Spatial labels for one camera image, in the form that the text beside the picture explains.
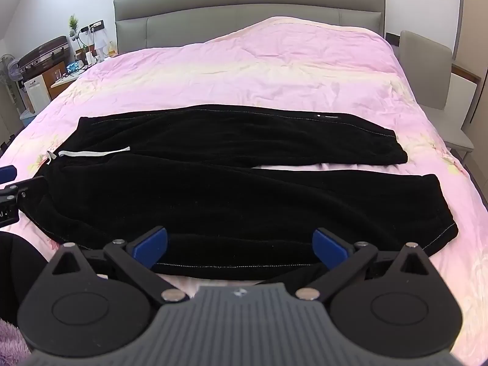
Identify black pants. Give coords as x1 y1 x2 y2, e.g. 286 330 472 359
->
17 104 459 281

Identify small standing fan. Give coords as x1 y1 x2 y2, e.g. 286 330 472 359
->
0 53 21 84

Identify blue plastic bin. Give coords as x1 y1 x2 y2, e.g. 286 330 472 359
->
19 108 37 128

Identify wooden nightstand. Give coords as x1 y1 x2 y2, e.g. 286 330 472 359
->
42 61 89 99

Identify person's black clothed leg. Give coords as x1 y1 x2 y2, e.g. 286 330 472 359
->
0 231 48 314

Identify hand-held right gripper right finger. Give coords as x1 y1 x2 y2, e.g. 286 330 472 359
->
295 228 431 303

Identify pink blanket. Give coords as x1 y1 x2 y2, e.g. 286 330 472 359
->
0 15 488 355

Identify white table lamp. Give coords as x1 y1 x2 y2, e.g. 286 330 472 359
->
93 31 108 62

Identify grey drawer cabinet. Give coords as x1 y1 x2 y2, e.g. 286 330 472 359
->
0 82 24 143

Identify white box appliance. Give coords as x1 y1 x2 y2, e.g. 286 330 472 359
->
23 75 52 113

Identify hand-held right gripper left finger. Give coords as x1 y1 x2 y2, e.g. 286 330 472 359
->
51 226 188 303

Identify white desk with wooden top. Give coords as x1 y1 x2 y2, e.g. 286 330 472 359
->
450 63 488 132

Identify grey chair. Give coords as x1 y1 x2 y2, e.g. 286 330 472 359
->
398 30 475 153

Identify purple fuzzy cloth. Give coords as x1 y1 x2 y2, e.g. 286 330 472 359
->
0 312 32 356

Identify grey padded bed headboard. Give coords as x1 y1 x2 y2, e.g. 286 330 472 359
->
113 0 386 55

